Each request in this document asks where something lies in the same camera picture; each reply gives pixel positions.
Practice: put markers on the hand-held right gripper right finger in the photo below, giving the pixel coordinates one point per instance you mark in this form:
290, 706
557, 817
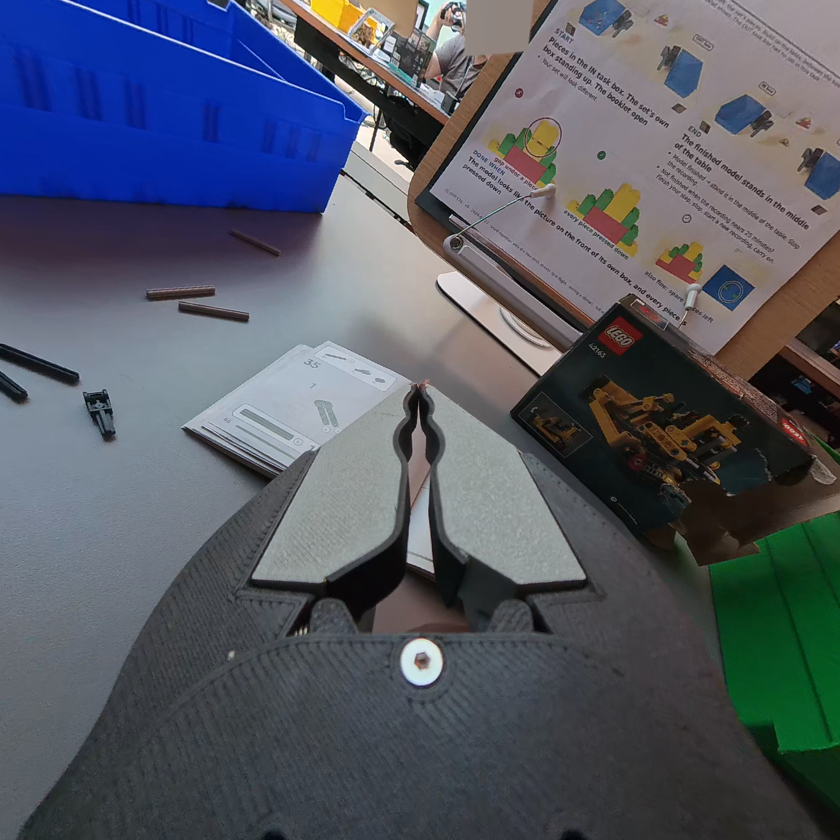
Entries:
499, 518

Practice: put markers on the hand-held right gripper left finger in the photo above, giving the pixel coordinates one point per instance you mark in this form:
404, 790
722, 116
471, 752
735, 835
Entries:
328, 512

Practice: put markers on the lego instruction booklet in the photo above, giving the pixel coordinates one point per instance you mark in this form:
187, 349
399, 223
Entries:
275, 407

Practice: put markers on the blue plastic bin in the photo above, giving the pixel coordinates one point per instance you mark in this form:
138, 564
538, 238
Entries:
164, 151

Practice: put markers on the dark lego set box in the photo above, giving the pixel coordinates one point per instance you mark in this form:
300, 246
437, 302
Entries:
656, 407

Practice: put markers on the black lego connector piece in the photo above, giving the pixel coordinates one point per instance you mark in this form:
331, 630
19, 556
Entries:
100, 410

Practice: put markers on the grey lego axle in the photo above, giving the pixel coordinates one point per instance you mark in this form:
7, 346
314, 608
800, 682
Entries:
256, 243

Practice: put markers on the black lego axle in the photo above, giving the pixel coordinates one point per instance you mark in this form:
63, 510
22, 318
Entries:
39, 363
13, 387

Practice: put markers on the brown axle rod near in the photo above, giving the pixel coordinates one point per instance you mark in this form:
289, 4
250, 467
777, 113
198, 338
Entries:
214, 311

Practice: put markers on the brown axle rod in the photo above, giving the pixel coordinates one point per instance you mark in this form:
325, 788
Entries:
180, 292
214, 311

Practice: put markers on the brown axle rod middle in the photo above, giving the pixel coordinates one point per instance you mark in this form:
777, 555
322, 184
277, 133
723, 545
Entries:
180, 292

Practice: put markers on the instruction sign on wooden stand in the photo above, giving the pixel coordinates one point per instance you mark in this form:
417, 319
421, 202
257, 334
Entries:
420, 220

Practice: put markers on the large green plastic bin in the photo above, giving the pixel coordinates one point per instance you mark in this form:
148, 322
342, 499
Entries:
787, 623

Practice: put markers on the printed instruction sheet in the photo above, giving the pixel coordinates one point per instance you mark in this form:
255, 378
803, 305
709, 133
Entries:
656, 98

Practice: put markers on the wooden background table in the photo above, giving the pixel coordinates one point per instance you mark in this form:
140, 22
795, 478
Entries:
367, 62

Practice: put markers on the yellow plastic bin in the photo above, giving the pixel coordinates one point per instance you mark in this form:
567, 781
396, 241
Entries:
338, 13

